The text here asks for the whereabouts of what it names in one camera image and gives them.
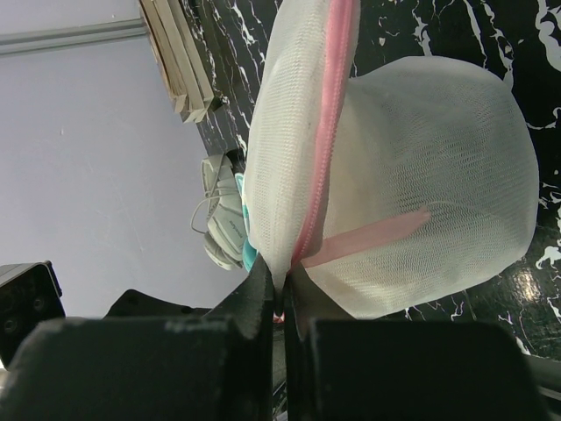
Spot white pink mesh laundry bag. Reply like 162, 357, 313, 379
244, 1, 539, 318

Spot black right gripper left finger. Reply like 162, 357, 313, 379
205, 255, 274, 340

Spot white headphones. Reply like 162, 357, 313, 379
190, 154, 245, 270

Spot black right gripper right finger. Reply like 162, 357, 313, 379
283, 265, 351, 346

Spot teal cat-ear headphones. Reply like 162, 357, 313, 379
234, 173, 258, 272

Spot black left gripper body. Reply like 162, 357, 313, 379
0, 260, 66, 368

